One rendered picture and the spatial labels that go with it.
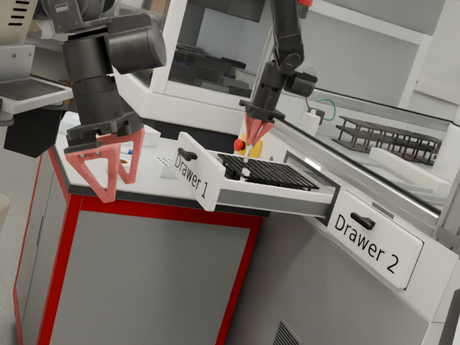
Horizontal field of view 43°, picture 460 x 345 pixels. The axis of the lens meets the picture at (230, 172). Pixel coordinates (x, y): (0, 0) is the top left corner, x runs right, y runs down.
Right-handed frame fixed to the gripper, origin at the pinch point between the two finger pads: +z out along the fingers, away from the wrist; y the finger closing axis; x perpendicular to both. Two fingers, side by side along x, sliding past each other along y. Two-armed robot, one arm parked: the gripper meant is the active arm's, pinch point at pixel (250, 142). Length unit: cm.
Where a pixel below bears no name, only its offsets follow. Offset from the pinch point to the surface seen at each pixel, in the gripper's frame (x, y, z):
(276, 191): 7.2, -7.2, 8.6
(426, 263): 42.4, -25.2, 6.3
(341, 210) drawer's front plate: 13.9, -22.1, 7.9
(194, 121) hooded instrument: -86, -16, 15
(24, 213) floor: -169, 27, 101
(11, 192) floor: -197, 33, 102
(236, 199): 8.0, 2.6, 12.3
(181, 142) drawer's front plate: -16.3, 11.4, 7.8
